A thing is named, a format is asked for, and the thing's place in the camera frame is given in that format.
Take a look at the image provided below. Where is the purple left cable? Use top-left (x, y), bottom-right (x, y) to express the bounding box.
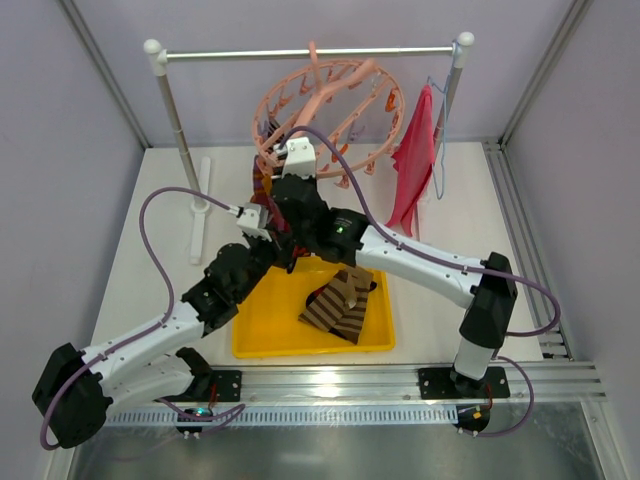
top-left (39, 185), bottom-right (247, 449)

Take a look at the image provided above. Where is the pink towel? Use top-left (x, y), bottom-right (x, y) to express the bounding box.
top-left (386, 85), bottom-right (435, 237)

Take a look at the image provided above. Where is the white metal drying rack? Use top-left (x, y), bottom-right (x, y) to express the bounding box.
top-left (143, 31), bottom-right (475, 265)

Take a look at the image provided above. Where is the yellow plastic bin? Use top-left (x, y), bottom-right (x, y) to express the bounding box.
top-left (231, 257), bottom-right (395, 359)

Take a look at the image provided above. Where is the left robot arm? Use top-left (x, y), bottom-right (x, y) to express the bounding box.
top-left (32, 238), bottom-right (293, 450)

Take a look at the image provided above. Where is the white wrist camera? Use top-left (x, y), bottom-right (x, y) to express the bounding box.
top-left (282, 137), bottom-right (317, 180)
top-left (236, 203), bottom-right (271, 242)

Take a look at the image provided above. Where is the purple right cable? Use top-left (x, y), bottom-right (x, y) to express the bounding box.
top-left (277, 125), bottom-right (561, 439)

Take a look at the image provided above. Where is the blue wire hanger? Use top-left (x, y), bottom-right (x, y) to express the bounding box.
top-left (427, 40), bottom-right (458, 201)

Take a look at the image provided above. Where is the purple cable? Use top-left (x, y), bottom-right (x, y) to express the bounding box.
top-left (39, 185), bottom-right (247, 449)
top-left (277, 125), bottom-right (561, 439)

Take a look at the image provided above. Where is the orange clothes clip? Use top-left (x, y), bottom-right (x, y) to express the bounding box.
top-left (385, 89), bottom-right (397, 112)

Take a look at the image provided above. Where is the aluminium mounting rail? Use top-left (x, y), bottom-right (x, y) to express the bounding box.
top-left (104, 363), bottom-right (607, 426)

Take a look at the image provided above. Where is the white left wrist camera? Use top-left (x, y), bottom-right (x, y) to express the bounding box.
top-left (236, 203), bottom-right (271, 242)

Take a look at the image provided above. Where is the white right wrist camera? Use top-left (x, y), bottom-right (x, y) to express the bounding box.
top-left (282, 137), bottom-right (317, 180)

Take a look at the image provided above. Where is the beige brown striped sock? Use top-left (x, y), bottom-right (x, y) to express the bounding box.
top-left (334, 267), bottom-right (377, 345)

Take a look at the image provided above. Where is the purple yellow patterned sock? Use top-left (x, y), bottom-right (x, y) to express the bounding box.
top-left (251, 155), bottom-right (272, 206)

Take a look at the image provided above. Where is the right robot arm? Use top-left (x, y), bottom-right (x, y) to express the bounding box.
top-left (271, 174), bottom-right (517, 398)

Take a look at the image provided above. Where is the pink round clip hanger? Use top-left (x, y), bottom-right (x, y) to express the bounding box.
top-left (252, 41), bottom-right (406, 175)

